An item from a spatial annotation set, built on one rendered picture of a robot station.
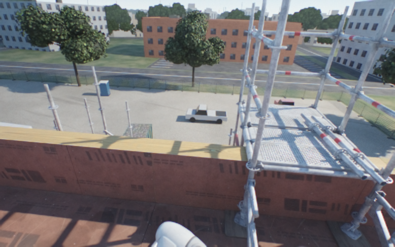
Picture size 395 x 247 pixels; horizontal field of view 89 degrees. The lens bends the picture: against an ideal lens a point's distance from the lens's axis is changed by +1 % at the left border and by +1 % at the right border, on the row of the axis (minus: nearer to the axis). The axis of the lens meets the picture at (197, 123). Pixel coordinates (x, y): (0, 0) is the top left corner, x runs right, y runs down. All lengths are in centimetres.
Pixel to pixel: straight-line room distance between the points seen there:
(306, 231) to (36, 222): 274
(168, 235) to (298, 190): 152
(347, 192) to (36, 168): 326
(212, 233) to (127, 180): 104
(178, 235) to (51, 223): 178
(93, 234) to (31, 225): 65
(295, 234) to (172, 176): 136
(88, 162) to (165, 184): 84
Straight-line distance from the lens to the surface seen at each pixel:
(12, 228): 287
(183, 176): 216
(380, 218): 243
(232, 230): 231
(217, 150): 207
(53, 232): 263
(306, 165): 207
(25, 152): 286
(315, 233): 261
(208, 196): 232
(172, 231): 117
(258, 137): 171
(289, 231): 250
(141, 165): 220
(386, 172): 232
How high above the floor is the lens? 190
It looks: 28 degrees down
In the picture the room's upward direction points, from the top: 2 degrees clockwise
